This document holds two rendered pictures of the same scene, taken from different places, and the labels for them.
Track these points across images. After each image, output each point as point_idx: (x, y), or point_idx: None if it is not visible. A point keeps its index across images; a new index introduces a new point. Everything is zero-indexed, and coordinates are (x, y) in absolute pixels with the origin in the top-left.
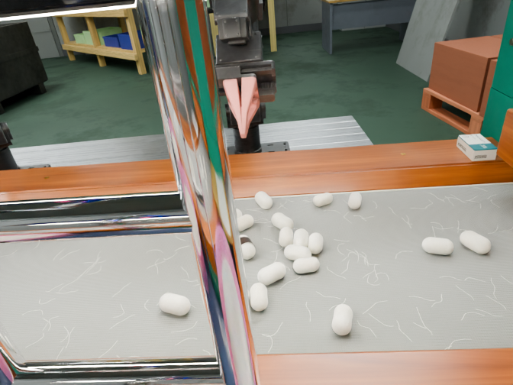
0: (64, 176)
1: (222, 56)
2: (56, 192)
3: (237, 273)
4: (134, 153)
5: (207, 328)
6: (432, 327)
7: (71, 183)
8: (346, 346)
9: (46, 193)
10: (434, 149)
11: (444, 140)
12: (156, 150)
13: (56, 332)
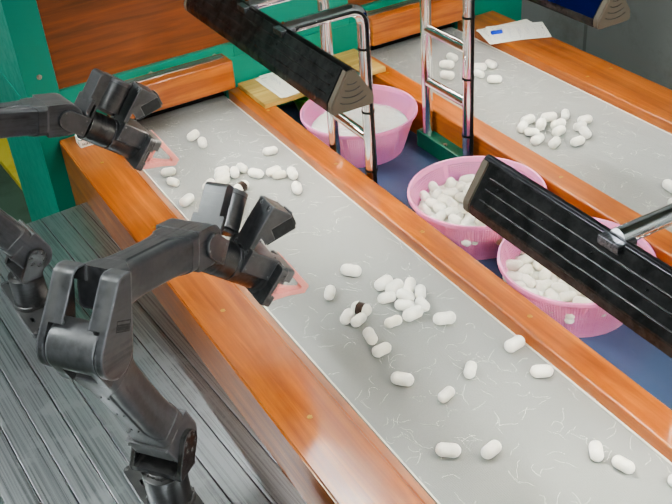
0: (215, 300)
1: (142, 129)
2: (239, 288)
3: None
4: (51, 411)
5: (299, 180)
6: (255, 139)
7: (224, 286)
8: (280, 151)
9: (244, 293)
10: (89, 154)
11: (70, 153)
12: (38, 392)
13: (338, 215)
